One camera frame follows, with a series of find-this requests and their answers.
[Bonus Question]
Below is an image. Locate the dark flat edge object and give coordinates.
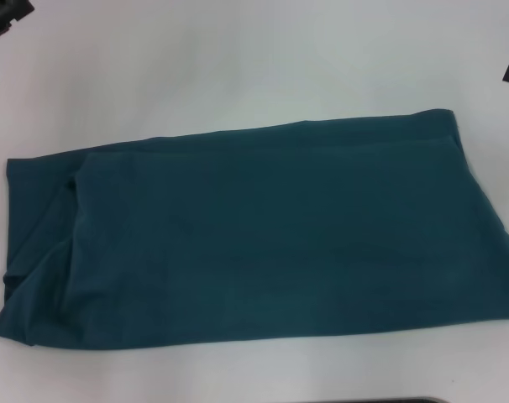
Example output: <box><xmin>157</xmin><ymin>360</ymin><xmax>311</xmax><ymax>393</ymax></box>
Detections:
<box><xmin>354</xmin><ymin>396</ymin><xmax>444</xmax><ymax>403</ymax></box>

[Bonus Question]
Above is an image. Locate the teal t-shirt with cream lettering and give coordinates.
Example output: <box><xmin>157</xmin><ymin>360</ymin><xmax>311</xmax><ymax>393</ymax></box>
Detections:
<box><xmin>0</xmin><ymin>108</ymin><xmax>509</xmax><ymax>348</ymax></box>

